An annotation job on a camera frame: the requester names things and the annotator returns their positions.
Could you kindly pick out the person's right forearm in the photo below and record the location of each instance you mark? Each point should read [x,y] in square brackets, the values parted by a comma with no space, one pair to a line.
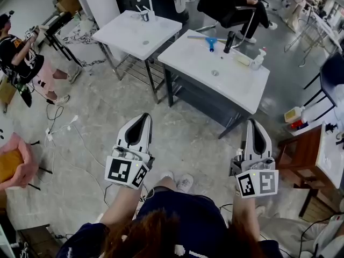
[244,214]

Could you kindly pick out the white tall panel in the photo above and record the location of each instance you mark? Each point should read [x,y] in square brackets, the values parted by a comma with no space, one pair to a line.
[96,1]

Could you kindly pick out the person's left forearm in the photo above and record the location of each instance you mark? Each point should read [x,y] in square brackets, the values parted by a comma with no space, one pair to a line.
[121,206]

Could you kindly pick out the small red item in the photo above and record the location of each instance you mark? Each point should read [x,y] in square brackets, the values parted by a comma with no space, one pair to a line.
[299,124]

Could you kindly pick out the person's leg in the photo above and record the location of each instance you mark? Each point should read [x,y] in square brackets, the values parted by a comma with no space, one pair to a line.
[166,183]

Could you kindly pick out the person's dark blue clothing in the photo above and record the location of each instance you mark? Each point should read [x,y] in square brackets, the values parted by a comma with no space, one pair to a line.
[188,214]

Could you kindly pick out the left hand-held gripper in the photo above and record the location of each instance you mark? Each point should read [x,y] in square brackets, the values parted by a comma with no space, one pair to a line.
[118,171]

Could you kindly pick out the white sink basin, chrome stand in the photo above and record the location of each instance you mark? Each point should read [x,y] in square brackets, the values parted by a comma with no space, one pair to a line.
[134,34]

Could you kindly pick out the white power strip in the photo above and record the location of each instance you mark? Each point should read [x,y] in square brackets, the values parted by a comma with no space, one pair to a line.
[49,134]

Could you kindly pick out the clear pump soap bottle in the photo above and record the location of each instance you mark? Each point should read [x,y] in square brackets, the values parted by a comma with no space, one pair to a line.
[258,60]

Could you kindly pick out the marble patterned slab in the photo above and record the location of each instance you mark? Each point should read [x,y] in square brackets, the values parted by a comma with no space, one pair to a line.
[80,42]

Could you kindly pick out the black side chair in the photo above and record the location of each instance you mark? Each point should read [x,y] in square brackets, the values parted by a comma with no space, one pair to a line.
[330,77]

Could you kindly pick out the small white sink basin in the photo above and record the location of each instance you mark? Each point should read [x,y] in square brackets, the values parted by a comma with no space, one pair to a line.
[330,154]

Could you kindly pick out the brown wooden cabinet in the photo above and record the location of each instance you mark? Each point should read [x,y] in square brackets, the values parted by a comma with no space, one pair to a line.
[301,160]

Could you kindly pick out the blue squeegee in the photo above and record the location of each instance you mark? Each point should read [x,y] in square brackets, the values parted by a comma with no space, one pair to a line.
[212,42]

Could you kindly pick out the black faucet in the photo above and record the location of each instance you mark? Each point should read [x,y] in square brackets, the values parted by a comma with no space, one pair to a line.
[229,42]

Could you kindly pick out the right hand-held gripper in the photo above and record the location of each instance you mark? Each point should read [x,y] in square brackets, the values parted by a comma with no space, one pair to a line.
[264,183]

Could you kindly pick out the yellow liquid bottle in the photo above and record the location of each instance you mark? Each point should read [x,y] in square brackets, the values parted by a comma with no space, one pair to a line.
[293,114]

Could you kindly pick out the black chair with chrome frame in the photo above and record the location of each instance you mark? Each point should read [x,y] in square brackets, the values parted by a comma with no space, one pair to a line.
[228,17]

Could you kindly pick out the person's white shoe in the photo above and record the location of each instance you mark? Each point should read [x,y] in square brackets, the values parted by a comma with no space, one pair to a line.
[167,174]
[185,183]

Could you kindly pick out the white sink basin, dark stand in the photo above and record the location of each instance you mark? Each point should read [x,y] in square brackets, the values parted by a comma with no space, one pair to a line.
[215,71]

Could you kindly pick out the light grey fabric heap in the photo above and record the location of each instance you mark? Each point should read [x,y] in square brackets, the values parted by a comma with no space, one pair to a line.
[290,230]

